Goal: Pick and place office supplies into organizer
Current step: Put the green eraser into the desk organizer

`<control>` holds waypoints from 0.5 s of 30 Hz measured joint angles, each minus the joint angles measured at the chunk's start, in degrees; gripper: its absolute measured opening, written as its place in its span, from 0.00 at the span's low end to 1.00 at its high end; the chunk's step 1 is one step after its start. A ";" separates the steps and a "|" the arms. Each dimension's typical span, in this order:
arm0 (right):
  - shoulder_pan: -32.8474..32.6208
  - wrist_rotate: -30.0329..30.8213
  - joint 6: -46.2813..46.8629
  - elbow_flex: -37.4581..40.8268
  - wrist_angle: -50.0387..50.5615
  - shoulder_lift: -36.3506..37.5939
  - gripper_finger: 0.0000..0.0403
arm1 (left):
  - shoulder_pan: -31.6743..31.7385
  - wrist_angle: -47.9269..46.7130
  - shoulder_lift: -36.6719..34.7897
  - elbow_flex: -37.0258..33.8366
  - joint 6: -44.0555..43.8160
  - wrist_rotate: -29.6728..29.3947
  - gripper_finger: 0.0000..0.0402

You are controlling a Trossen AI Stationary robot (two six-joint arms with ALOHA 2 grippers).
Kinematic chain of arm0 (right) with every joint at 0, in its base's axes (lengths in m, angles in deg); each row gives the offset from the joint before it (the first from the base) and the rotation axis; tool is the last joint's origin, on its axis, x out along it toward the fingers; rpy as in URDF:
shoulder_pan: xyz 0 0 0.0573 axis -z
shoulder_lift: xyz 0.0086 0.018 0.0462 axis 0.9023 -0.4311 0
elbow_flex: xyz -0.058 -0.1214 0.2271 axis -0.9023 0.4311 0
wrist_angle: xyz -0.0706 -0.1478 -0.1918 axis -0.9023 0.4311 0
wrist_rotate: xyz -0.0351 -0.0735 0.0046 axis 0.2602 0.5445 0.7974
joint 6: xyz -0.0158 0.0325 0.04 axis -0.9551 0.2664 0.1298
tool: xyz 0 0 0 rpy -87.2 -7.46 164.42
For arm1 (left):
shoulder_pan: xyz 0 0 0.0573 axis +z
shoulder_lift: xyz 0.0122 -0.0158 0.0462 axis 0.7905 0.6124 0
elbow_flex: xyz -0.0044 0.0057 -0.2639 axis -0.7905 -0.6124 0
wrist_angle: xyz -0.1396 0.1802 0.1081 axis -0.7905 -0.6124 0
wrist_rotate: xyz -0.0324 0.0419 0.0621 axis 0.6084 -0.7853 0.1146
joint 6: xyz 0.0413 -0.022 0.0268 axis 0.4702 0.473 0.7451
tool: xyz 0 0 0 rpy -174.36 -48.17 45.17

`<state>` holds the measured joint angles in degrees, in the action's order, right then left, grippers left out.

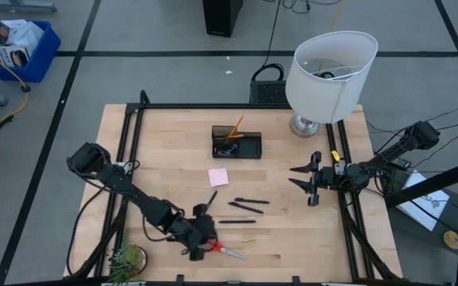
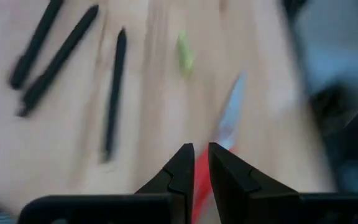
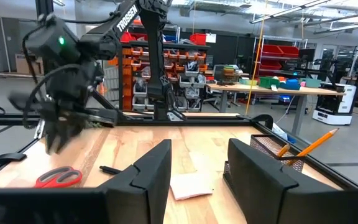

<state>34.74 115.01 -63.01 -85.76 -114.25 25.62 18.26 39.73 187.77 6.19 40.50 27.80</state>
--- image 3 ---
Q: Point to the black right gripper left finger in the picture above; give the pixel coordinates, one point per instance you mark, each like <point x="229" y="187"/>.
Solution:
<point x="129" y="202"/>

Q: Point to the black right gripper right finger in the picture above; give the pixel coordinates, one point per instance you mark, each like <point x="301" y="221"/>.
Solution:
<point x="266" y="199"/>

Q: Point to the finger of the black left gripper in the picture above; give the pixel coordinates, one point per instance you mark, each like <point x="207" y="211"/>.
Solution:
<point x="72" y="132"/>
<point x="54" y="137"/>

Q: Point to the black pen with white print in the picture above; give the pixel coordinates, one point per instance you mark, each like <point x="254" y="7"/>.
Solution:
<point x="110" y="170"/>

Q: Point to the orange pencil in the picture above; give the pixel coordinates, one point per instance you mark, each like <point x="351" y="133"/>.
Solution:
<point x="315" y="143"/>
<point x="284" y="150"/>

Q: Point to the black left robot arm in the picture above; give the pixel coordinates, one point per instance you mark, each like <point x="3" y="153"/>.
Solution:
<point x="126" y="20"/>

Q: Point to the black mesh desk organizer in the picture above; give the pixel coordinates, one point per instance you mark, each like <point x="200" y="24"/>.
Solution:
<point x="266" y="146"/>

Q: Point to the grey office chair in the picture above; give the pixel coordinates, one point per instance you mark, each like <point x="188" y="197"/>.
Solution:
<point x="216" y="74"/>

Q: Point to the green succulent sprig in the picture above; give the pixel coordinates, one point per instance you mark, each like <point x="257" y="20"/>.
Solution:
<point x="95" y="124"/>

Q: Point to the black flat clamp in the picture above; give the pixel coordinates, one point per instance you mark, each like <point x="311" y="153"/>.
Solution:
<point x="8" y="159"/>

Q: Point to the cardboard box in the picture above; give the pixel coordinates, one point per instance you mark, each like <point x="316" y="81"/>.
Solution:
<point x="22" y="63"/>

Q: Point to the blue bin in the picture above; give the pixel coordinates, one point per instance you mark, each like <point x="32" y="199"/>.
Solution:
<point x="292" y="140"/>

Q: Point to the white plastic bag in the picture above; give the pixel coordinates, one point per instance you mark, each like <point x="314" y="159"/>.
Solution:
<point x="279" y="130"/>

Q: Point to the long wooden table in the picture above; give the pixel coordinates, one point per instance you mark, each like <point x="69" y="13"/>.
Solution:
<point x="291" y="90"/>

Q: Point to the green bin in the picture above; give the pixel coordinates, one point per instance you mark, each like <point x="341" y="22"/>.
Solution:
<point x="268" y="82"/>

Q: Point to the white and black machine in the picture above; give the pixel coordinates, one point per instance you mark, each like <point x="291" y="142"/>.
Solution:
<point x="337" y="107"/>

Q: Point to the blue plastic object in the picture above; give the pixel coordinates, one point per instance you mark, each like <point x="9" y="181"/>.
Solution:
<point x="291" y="84"/>

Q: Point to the light green tray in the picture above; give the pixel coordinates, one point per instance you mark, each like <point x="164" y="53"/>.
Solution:
<point x="247" y="81"/>

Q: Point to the teal bin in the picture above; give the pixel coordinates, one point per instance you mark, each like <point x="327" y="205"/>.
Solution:
<point x="311" y="82"/>

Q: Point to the stack of coloured trays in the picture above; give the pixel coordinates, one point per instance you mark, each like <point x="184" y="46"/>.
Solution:
<point x="228" y="73"/>

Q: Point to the black robot workstation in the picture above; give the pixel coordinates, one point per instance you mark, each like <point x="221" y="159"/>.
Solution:
<point x="328" y="65"/>

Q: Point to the white paper sign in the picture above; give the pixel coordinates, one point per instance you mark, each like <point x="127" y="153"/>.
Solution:
<point x="210" y="38"/>

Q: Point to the long ceiling light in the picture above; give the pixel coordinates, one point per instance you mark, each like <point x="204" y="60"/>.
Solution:
<point x="291" y="12"/>

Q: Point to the silver metal bracket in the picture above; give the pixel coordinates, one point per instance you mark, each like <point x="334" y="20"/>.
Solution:
<point x="39" y="130"/>

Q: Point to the black aluminium rig frame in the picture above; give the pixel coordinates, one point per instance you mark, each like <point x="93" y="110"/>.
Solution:
<point x="213" y="121"/>

